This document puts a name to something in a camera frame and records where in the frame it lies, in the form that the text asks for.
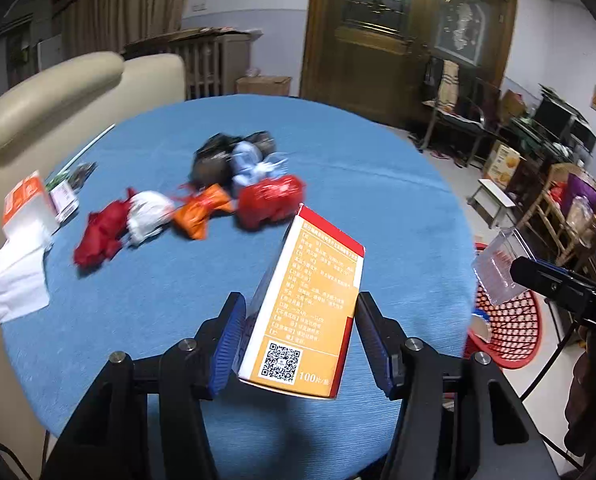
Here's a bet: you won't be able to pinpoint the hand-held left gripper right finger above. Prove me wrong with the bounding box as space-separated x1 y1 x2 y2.
355 291 564 480

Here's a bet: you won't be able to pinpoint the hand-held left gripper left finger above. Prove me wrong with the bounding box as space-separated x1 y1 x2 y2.
40 291 249 480

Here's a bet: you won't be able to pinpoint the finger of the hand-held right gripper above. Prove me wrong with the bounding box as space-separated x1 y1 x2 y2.
509 255 586 311

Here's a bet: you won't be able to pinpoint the clear plastic package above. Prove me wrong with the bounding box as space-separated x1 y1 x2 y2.
472 227 529 307

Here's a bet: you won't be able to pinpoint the red plastic basket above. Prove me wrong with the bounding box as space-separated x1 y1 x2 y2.
465 242 544 371

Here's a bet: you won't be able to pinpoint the orange and white carton box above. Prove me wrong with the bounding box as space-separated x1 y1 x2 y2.
232 203 365 401

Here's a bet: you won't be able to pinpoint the orange wrapper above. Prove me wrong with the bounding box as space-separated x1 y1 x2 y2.
170 183 239 241

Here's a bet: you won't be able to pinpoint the shiny red plastic bag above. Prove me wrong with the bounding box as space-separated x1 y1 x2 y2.
235 175 306 231

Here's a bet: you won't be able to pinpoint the white wrapper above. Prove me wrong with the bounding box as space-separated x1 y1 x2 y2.
125 190 176 248

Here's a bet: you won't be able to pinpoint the blue face mask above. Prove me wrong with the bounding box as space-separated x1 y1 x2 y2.
228 141 286 196

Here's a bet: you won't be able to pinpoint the black plastic bag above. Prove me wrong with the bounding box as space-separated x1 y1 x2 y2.
190 131 279 186

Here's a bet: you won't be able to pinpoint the wooden rack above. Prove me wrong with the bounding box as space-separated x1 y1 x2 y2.
515 162 596 271

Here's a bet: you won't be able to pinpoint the person's dark clothing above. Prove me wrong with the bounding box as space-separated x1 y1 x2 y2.
563 325 596 461

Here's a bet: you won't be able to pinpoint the white low bench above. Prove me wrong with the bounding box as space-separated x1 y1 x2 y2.
468 177 516 228

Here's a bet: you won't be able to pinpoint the cardboard box with orange print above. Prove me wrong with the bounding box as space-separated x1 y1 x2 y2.
483 142 521 188

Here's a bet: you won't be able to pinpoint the blue tablecloth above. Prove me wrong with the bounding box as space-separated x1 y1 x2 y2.
0 94 479 480

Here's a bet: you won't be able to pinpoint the black monitor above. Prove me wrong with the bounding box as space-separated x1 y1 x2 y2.
533 95 574 141

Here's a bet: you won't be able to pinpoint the dark metal chair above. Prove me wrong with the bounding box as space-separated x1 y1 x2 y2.
420 55 504 166

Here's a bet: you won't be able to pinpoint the striped scarf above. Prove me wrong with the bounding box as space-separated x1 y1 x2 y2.
435 60 461 116

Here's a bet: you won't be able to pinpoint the white paper tissues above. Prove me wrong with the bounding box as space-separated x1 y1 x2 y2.
0 232 54 323

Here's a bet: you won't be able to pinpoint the dark green packet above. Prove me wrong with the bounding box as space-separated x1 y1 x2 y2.
45 161 98 196

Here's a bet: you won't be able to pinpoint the white straw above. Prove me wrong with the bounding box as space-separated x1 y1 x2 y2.
53 123 116 176

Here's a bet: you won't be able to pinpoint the orange and white tissue pack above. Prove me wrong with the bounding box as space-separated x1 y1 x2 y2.
2 170 61 238

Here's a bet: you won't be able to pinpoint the brown cardboard box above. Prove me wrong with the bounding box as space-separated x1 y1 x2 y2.
235 75 293 97

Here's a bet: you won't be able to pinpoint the wooden door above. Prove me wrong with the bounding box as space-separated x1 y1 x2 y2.
300 0 519 128

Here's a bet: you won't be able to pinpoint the wooden baby crib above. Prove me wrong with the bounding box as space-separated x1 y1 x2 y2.
123 27 254 101

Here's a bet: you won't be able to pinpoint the beige leather sofa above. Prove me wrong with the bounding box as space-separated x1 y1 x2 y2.
0 51 186 441

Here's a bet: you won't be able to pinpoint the white panel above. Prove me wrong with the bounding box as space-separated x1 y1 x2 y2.
37 35 63 76

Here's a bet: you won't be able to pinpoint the beige curtain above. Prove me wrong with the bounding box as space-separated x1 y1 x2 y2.
53 0 199 61

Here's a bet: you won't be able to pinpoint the black cable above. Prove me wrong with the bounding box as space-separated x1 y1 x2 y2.
520 305 596 403

